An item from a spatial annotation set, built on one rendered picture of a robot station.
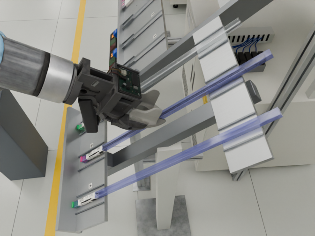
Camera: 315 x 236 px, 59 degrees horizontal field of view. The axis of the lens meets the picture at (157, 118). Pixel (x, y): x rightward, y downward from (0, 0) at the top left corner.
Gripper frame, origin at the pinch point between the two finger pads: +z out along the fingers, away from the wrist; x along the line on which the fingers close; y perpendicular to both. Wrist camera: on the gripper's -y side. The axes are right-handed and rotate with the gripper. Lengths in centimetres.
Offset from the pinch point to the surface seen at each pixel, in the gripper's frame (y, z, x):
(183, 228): -66, 61, -4
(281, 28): 11, 66, 60
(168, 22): -61, 73, 152
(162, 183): -24.1, 18.3, -3.2
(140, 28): -10.6, 6.5, 45.6
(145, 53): -9.5, 6.2, 32.3
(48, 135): -107, 5, 56
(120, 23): -19, 3, 56
